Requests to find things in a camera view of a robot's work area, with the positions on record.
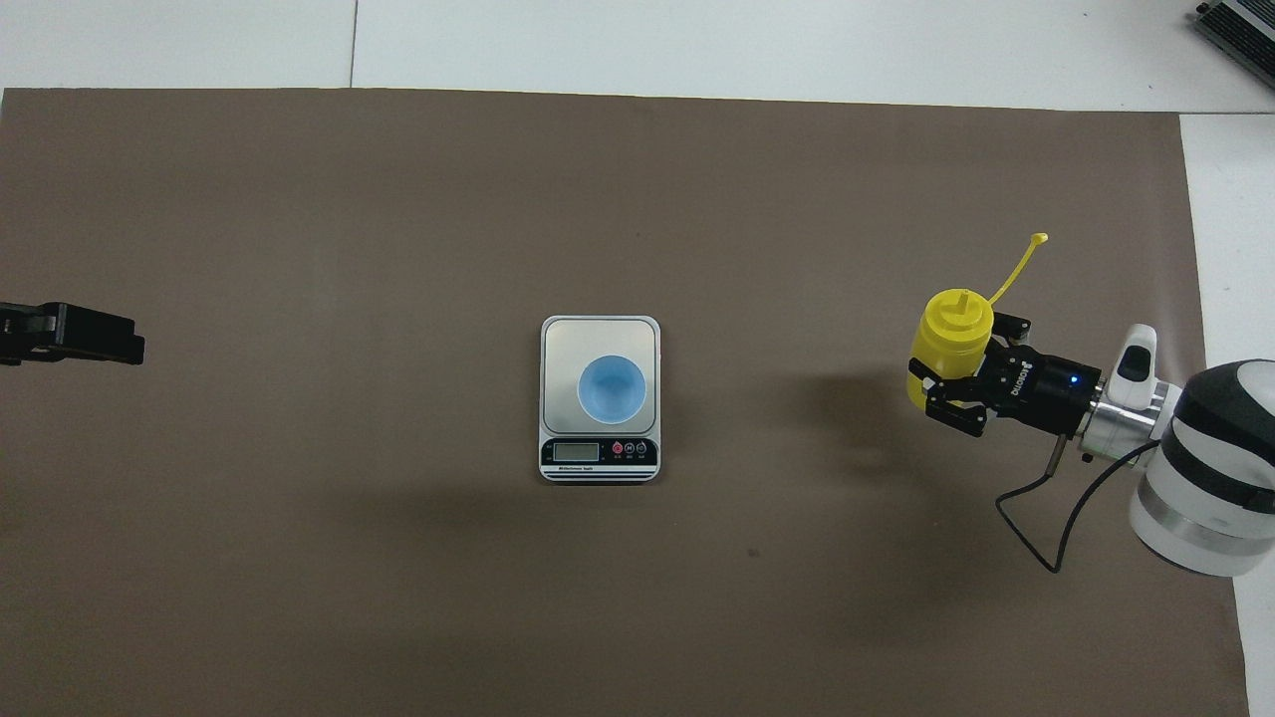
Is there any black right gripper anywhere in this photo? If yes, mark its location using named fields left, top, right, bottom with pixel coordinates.
left=907, top=313, right=1103, bottom=440

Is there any yellow squeeze bottle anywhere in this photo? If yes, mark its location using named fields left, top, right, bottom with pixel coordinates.
left=906, top=233, right=1049, bottom=411

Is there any light blue plastic cup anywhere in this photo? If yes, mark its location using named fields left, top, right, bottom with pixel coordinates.
left=577, top=355, right=648, bottom=423

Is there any silver digital kitchen scale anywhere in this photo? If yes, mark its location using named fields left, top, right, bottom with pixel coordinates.
left=539, top=315, right=661, bottom=484

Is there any brown table mat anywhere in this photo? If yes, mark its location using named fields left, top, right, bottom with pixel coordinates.
left=0, top=88, right=1251, bottom=717

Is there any grey ribbed metal device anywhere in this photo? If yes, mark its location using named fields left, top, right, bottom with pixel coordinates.
left=1193, top=0, right=1275, bottom=93

